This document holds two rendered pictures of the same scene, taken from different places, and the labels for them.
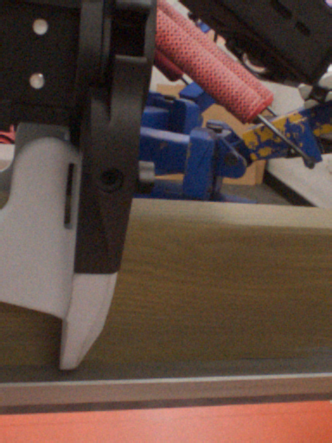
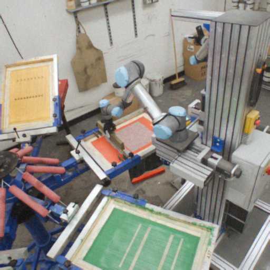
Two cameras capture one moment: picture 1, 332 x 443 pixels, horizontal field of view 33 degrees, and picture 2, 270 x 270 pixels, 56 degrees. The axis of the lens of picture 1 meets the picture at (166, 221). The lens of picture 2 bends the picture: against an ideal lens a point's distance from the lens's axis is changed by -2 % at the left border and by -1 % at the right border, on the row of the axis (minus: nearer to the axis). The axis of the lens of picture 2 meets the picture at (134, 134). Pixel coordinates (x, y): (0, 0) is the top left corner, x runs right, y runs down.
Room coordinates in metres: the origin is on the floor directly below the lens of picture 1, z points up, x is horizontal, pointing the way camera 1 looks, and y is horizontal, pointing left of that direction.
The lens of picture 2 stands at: (0.43, 1.76, 2.43)
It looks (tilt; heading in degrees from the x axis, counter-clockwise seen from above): 38 degrees down; 256
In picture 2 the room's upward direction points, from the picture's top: 8 degrees counter-clockwise
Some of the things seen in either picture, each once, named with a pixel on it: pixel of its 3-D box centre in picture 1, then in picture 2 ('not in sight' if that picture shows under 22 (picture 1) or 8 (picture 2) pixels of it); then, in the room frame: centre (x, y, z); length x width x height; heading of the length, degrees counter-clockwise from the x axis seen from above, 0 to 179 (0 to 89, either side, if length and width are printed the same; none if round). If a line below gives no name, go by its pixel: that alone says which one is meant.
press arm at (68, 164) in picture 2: not in sight; (72, 162); (0.58, 0.13, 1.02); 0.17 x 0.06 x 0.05; 16
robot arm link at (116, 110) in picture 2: not in sight; (115, 109); (0.14, 0.13, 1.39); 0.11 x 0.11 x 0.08; 31
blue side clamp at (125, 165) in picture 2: not in sight; (124, 165); (0.19, 0.31, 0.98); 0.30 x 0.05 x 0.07; 16
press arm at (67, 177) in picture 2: not in sight; (89, 165); (0.45, 0.10, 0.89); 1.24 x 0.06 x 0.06; 16
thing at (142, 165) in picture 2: not in sight; (147, 159); (-0.07, 0.14, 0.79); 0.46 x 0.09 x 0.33; 16
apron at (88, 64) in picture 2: not in sight; (86, 55); (0.04, -2.05, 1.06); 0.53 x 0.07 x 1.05; 16
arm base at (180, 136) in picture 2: not in sight; (177, 130); (-0.20, 0.47, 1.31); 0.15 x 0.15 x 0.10
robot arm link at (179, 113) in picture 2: not in sight; (176, 117); (-0.20, 0.48, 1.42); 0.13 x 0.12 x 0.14; 31
